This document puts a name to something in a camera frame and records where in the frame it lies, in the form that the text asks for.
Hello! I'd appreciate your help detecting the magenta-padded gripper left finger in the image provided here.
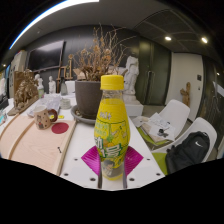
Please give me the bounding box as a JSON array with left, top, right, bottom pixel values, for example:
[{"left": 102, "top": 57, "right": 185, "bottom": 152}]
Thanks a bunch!
[{"left": 59, "top": 145, "right": 102, "bottom": 189}]

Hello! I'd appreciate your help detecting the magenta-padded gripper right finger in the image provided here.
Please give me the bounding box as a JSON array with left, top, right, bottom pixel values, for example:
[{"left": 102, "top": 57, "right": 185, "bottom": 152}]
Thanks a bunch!
[{"left": 122, "top": 145, "right": 166, "bottom": 190}]

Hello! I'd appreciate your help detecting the yellow drink bottle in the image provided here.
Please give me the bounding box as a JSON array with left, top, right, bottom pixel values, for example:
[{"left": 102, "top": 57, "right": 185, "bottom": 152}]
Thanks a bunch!
[{"left": 93, "top": 74, "right": 132, "bottom": 182}]

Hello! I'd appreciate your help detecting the loose papers stack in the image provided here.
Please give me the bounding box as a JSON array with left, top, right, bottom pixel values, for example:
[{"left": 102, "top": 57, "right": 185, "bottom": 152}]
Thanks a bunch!
[{"left": 141, "top": 112, "right": 176, "bottom": 143}]

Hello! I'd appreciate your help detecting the grey plant pot saucer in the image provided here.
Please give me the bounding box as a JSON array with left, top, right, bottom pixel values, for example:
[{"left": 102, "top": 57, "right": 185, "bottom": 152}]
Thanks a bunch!
[{"left": 70, "top": 104, "right": 98, "bottom": 126}]

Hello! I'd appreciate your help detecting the flat round red coaster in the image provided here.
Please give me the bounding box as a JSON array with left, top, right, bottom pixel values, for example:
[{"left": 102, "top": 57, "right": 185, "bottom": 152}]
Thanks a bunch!
[{"left": 51, "top": 121, "right": 70, "bottom": 135}]

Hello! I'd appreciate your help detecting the black backpack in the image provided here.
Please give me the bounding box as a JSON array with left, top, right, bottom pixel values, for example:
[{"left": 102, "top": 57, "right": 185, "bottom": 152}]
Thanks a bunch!
[{"left": 165, "top": 130, "right": 211, "bottom": 174}]

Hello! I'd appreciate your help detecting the light wooden drawing board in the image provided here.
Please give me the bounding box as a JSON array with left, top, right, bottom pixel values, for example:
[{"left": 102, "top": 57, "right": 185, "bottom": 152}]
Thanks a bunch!
[{"left": 0, "top": 113, "right": 78, "bottom": 177}]

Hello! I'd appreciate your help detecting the dried plant in grey pot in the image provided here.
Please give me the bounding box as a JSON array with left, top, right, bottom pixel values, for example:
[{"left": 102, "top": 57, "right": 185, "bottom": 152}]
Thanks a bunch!
[{"left": 68, "top": 23, "right": 138, "bottom": 119}]

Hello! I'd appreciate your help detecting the white plastic chair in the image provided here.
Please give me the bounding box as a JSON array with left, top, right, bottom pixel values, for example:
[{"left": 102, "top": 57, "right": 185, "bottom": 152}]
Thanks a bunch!
[
  {"left": 138, "top": 99, "right": 191, "bottom": 151},
  {"left": 151, "top": 116, "right": 218, "bottom": 174}
]

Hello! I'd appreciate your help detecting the dark grey spray bottle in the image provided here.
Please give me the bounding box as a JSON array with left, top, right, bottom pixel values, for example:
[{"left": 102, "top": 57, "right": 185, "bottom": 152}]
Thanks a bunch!
[{"left": 59, "top": 76, "right": 69, "bottom": 97}]

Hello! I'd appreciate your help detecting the wooden figure sculpture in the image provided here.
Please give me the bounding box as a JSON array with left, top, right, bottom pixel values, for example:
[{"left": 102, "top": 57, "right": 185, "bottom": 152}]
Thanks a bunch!
[{"left": 179, "top": 81, "right": 192, "bottom": 108}]

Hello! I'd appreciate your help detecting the small white plaster figurine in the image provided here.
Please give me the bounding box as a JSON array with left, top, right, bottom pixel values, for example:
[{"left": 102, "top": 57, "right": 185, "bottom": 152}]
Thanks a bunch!
[{"left": 48, "top": 75, "right": 57, "bottom": 95}]

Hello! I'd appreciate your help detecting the white spray bottle green label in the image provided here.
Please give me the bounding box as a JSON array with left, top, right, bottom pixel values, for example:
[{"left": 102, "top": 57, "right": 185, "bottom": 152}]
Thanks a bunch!
[{"left": 37, "top": 83, "right": 45, "bottom": 99}]

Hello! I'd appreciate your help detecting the tall white plaster statue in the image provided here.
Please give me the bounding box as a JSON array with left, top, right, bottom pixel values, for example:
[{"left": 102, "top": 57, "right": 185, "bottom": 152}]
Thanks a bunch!
[{"left": 122, "top": 54, "right": 144, "bottom": 118}]

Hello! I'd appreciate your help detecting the wooden easel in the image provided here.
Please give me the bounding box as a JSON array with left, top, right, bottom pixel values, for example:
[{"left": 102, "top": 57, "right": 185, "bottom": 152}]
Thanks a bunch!
[{"left": 55, "top": 59, "right": 74, "bottom": 94}]

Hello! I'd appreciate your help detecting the brown relief sculpture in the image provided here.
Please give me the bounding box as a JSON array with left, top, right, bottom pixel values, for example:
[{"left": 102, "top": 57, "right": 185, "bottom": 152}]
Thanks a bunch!
[{"left": 7, "top": 69, "right": 40, "bottom": 117}]

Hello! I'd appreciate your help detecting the white plaster bust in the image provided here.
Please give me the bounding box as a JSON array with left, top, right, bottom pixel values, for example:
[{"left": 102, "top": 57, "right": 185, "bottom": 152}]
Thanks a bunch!
[{"left": 33, "top": 73, "right": 44, "bottom": 87}]

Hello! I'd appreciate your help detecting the spotted cream mug brown handle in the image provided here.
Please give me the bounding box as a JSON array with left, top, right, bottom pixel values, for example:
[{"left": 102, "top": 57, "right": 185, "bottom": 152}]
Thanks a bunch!
[{"left": 33, "top": 104, "right": 59, "bottom": 131}]

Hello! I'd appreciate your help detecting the black wall screen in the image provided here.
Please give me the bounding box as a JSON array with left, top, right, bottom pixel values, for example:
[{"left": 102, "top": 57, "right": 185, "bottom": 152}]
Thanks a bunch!
[{"left": 26, "top": 39, "right": 66, "bottom": 72}]

